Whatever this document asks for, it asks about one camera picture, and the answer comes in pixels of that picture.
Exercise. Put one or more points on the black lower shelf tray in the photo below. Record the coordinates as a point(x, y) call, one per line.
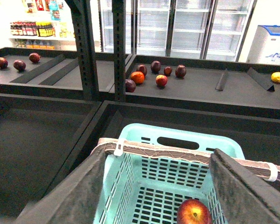
point(200, 130)

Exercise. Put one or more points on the dark purple fruit front left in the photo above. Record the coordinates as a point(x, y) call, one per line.
point(130, 85)

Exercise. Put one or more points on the black left upper tray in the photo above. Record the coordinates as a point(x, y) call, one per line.
point(70, 86)

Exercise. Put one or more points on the black upper shelf tray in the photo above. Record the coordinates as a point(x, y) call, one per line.
point(241, 95)

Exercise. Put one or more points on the dark plum back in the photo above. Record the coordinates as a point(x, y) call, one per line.
point(155, 67)

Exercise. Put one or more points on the black rack post left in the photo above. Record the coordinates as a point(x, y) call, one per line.
point(81, 18)

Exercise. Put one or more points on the glass door refrigerator row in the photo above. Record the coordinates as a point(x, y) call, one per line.
point(194, 29)

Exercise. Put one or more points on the black shelf divider right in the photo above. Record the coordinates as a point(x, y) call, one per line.
point(260, 79)

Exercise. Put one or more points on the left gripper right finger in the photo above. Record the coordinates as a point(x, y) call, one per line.
point(244, 197)

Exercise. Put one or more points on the dark fruit left middle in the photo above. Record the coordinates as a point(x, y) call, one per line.
point(19, 65)

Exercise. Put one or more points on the white blue chest freezer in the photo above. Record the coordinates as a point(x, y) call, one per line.
point(265, 48)

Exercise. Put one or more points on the dark fruit left back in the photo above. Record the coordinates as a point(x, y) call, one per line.
point(34, 57)

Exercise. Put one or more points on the black rack post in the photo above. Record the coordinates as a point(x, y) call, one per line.
point(119, 27)
point(81, 18)

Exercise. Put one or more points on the grocery shelf with bottles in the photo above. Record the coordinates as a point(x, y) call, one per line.
point(41, 24)

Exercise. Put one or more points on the orange fruit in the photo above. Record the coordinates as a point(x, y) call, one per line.
point(138, 77)

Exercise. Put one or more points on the dark purple plum right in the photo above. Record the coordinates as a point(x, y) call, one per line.
point(180, 71)

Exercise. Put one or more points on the light blue plastic basket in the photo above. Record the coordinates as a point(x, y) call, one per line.
point(140, 190)

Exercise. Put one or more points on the black shelf divider left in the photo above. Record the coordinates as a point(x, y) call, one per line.
point(222, 81)

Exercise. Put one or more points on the red apple on shelf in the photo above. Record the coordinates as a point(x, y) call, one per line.
point(161, 80)

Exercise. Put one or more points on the black shelf divider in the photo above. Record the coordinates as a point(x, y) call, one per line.
point(260, 79)
point(222, 81)

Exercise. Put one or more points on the red yellow apple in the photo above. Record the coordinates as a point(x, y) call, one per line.
point(192, 211)

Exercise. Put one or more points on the small dark red fruit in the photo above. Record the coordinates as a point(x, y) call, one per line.
point(167, 71)

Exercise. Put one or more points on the dark fruit far left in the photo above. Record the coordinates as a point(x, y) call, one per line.
point(3, 63)

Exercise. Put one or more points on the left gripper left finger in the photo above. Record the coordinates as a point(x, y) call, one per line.
point(75, 199)

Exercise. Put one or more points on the long black divider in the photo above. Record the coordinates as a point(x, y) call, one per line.
point(54, 78)
point(28, 76)

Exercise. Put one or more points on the black left lower tray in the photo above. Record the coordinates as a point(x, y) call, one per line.
point(40, 139)

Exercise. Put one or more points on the yellow lemon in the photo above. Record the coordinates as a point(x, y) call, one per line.
point(275, 77)

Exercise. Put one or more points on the black shelf tray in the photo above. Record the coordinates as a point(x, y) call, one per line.
point(200, 130)
point(241, 95)

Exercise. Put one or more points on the black rack post middle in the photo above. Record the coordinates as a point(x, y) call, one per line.
point(119, 27)

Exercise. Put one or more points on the long black divider left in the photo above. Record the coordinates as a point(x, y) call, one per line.
point(28, 76)

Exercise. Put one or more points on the dark red apple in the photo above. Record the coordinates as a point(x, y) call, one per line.
point(142, 68)

